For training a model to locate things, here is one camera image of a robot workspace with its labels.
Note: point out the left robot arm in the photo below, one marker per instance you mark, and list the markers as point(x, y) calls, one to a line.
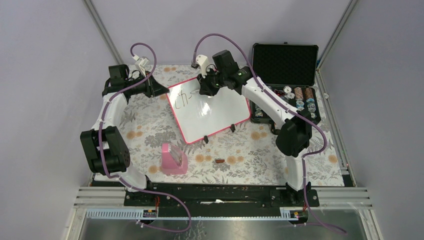
point(103, 145)

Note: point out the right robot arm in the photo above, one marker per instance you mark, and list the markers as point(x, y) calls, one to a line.
point(295, 130)

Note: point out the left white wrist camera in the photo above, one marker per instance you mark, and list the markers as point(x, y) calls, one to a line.
point(141, 63)

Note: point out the black poker chip case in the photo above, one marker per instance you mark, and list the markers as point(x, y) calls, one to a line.
point(289, 71)

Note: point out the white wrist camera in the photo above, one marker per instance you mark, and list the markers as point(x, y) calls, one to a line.
point(141, 63)
point(201, 62)

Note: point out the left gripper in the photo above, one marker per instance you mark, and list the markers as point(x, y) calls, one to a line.
point(153, 89)

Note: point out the pink eraser holder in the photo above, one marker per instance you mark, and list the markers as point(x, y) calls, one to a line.
point(173, 160)

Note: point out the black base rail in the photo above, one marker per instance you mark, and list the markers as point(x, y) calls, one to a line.
point(220, 200)

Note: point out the pink framed whiteboard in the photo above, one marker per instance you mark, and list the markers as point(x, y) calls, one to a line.
point(198, 115)

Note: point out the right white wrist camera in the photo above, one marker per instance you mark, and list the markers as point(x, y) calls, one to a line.
point(201, 62)

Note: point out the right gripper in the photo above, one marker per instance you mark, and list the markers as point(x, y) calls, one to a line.
point(205, 88)

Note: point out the white slotted cable duct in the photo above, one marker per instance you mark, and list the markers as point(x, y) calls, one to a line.
point(148, 214)

